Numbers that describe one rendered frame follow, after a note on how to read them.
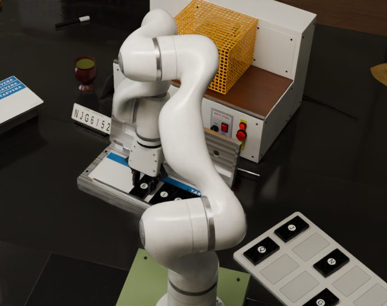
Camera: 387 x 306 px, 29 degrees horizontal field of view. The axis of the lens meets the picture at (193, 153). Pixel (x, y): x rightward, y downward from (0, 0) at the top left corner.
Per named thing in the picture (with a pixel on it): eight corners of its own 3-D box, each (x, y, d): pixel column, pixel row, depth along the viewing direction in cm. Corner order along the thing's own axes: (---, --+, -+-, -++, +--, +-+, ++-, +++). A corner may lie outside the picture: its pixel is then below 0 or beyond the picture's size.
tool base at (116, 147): (77, 183, 237) (76, 175, 234) (114, 144, 250) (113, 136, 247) (200, 240, 222) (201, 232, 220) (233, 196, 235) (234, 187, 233)
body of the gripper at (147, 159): (128, 136, 222) (124, 167, 228) (158, 149, 218) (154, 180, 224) (141, 125, 227) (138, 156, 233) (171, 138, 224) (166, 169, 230)
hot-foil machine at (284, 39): (113, 107, 264) (109, 14, 237) (172, 48, 289) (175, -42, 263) (314, 189, 239) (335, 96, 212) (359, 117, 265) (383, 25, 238)
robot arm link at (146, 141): (129, 131, 220) (128, 140, 222) (155, 142, 217) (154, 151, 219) (144, 119, 226) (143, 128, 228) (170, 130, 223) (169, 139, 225)
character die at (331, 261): (312, 266, 216) (313, 264, 215) (336, 250, 220) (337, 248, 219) (325, 278, 213) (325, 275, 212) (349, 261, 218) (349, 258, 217)
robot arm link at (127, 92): (109, 58, 194) (110, 127, 219) (171, 69, 194) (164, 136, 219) (116, 32, 199) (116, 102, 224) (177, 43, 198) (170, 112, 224)
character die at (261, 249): (242, 255, 218) (243, 252, 217) (267, 238, 222) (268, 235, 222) (254, 266, 215) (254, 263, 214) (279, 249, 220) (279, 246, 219)
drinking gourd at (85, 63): (70, 91, 269) (68, 67, 261) (80, 77, 274) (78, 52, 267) (93, 96, 267) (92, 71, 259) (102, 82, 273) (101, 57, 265)
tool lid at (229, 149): (113, 93, 236) (116, 91, 237) (109, 144, 246) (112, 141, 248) (239, 144, 221) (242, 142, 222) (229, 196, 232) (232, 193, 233)
